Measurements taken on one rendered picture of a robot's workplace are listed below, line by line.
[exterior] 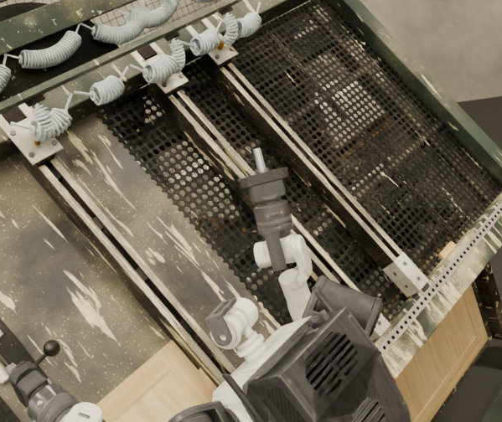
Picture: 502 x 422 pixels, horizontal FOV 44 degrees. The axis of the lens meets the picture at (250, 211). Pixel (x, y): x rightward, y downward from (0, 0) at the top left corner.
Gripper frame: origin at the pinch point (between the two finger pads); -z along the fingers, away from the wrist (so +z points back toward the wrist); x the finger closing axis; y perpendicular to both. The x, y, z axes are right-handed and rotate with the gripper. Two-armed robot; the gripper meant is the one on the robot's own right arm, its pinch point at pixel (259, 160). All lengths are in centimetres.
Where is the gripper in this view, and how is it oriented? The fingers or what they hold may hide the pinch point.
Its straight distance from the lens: 150.9
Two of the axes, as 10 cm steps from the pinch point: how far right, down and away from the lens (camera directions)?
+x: -9.6, 2.5, -1.0
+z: 2.4, 9.6, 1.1
